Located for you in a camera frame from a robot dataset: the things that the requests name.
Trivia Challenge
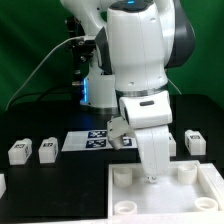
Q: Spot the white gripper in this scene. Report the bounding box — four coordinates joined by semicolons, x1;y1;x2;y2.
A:
134;125;170;184

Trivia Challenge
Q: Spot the white square tabletop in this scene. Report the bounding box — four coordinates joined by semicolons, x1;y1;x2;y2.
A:
108;161;224;224

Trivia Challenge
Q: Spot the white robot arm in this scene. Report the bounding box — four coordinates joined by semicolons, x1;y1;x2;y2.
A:
60;0;194;183

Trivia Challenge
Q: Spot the white sheet with markers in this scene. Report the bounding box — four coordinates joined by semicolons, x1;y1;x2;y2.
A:
61;129;138;153

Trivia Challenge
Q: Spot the white block left edge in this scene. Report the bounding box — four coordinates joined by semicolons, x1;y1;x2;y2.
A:
0;174;6;199

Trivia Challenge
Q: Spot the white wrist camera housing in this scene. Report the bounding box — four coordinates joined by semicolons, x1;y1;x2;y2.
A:
106;91;174;150

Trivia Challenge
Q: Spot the black cable on table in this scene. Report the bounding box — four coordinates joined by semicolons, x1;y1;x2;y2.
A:
6;84;81;109

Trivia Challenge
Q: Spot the black camera stand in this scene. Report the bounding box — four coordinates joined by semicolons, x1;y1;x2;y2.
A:
65;16;95;99

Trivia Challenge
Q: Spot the white cable left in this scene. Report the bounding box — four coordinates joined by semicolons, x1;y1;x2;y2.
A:
5;36;84;111

